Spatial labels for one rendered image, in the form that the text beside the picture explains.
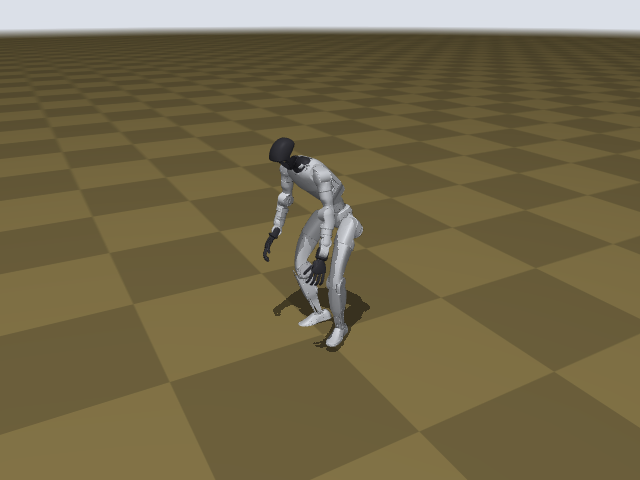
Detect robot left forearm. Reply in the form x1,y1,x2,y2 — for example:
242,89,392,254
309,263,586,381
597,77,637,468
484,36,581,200
319,209,335,258

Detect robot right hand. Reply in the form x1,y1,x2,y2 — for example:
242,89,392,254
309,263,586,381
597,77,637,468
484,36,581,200
263,227,280,262

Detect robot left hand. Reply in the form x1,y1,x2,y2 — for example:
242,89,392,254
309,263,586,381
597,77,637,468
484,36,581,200
303,247,329,286

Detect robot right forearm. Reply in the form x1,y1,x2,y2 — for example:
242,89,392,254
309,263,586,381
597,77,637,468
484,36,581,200
271,193,289,236

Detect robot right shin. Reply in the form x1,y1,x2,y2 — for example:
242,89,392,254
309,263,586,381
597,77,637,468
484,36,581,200
293,271,322,315

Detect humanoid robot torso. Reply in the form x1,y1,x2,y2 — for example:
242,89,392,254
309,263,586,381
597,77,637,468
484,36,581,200
287,155,353,228

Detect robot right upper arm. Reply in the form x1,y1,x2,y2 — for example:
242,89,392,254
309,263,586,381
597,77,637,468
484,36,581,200
278,165,294,206

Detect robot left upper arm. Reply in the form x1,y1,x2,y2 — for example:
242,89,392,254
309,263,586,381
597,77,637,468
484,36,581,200
313,166,335,221

